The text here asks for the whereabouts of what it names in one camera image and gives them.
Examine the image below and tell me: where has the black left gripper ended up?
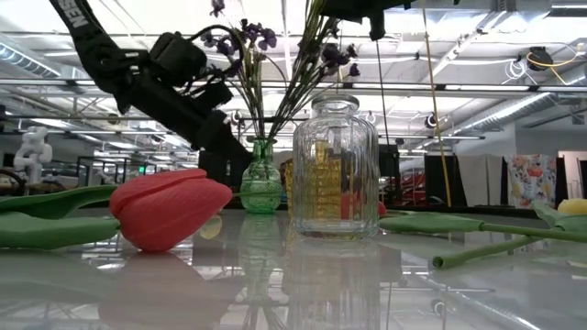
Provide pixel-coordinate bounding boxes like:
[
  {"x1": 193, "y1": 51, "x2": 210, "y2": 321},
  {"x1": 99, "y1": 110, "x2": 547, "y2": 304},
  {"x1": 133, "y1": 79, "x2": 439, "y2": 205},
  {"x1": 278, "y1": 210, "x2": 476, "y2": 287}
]
[{"x1": 116, "y1": 74, "x2": 253, "y2": 162}]

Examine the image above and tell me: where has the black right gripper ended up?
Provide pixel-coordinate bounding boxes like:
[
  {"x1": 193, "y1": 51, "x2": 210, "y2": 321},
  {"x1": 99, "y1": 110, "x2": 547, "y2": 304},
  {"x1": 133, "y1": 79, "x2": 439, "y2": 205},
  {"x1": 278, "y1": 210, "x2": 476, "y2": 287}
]
[{"x1": 319, "y1": 0, "x2": 415, "y2": 42}]

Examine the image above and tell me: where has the green glass vase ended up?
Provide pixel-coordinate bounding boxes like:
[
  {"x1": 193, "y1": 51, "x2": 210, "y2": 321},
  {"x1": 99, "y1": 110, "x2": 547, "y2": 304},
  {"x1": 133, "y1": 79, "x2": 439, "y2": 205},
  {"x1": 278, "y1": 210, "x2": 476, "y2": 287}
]
[{"x1": 239, "y1": 136, "x2": 284, "y2": 215}]

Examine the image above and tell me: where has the red tulip green stem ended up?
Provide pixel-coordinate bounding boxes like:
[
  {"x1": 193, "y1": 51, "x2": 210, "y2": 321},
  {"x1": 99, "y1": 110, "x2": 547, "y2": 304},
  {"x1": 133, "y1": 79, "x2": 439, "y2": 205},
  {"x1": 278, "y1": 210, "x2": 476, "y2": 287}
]
[
  {"x1": 0, "y1": 168, "x2": 234, "y2": 254},
  {"x1": 376, "y1": 200, "x2": 587, "y2": 244}
]

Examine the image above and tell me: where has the black curtain panel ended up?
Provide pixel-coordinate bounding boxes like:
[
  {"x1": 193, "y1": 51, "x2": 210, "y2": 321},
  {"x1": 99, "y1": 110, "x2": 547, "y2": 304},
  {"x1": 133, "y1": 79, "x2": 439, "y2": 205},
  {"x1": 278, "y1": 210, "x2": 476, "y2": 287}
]
[
  {"x1": 197, "y1": 149, "x2": 244, "y2": 211},
  {"x1": 424, "y1": 154, "x2": 459, "y2": 208}
]

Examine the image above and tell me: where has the clear ribbed glass jar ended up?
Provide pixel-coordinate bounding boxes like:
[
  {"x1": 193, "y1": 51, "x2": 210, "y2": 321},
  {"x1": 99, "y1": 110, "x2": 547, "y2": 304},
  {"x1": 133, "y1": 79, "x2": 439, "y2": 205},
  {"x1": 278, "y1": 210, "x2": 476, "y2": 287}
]
[{"x1": 289, "y1": 94, "x2": 381, "y2": 240}]

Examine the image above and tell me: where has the grey horizontal pole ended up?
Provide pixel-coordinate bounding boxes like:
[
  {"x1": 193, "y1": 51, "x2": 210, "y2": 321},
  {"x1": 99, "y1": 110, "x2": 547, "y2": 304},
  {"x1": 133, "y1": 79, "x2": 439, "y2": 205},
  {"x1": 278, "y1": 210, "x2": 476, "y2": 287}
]
[{"x1": 0, "y1": 114, "x2": 194, "y2": 124}]

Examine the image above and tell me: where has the red storage bin shelving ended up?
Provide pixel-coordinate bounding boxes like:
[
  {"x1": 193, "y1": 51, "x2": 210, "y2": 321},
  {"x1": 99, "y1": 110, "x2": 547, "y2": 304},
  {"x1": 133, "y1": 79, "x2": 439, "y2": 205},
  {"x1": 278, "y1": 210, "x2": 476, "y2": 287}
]
[{"x1": 401, "y1": 168, "x2": 426, "y2": 206}]

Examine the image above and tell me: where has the white hanging cloth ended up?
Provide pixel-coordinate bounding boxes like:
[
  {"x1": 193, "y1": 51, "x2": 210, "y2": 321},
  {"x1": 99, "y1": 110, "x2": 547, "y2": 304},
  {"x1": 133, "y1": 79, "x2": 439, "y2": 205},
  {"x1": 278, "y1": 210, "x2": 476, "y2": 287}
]
[{"x1": 456, "y1": 154, "x2": 506, "y2": 208}]

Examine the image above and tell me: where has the floral patterned cloth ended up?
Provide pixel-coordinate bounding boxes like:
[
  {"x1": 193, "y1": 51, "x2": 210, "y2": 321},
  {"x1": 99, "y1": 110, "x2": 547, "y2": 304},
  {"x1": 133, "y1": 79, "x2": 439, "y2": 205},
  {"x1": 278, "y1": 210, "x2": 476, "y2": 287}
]
[{"x1": 503, "y1": 154, "x2": 559, "y2": 211}]

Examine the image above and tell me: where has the black hanging cable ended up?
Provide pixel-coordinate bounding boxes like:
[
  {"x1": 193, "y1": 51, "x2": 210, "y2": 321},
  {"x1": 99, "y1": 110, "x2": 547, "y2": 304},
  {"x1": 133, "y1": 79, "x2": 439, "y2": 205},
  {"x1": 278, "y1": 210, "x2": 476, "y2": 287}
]
[{"x1": 373, "y1": 38, "x2": 392, "y2": 149}]

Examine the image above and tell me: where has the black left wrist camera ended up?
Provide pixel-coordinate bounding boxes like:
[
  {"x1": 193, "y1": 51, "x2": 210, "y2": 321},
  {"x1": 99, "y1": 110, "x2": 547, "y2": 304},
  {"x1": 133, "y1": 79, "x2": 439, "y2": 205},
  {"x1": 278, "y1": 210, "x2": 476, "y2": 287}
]
[{"x1": 149, "y1": 30, "x2": 209, "y2": 89}]

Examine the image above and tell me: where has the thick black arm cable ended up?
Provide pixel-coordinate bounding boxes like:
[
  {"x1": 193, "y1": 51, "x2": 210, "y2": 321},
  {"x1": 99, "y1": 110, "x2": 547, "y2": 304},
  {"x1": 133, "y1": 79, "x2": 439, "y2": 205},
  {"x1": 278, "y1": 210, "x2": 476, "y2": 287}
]
[{"x1": 186, "y1": 23, "x2": 246, "y2": 80}]

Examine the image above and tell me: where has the yellow hanging cord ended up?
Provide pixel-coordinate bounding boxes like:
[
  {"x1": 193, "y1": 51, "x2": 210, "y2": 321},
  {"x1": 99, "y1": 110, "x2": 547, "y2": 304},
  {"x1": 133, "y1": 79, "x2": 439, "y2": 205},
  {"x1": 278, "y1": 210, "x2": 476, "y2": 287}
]
[{"x1": 420, "y1": 0, "x2": 453, "y2": 208}]

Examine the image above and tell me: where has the silver air duct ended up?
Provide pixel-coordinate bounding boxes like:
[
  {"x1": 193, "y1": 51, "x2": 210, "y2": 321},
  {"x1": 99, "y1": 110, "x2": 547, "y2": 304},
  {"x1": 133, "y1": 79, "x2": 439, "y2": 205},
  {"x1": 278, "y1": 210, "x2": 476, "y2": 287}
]
[
  {"x1": 0, "y1": 42, "x2": 70, "y2": 81},
  {"x1": 451, "y1": 63, "x2": 587, "y2": 138}
]

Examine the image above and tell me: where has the black ceiling cord reel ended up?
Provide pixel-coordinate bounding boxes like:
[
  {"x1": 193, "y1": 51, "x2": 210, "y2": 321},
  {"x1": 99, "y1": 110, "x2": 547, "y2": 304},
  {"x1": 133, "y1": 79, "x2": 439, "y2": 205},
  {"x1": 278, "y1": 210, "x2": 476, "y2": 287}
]
[{"x1": 526, "y1": 44, "x2": 555, "y2": 73}]

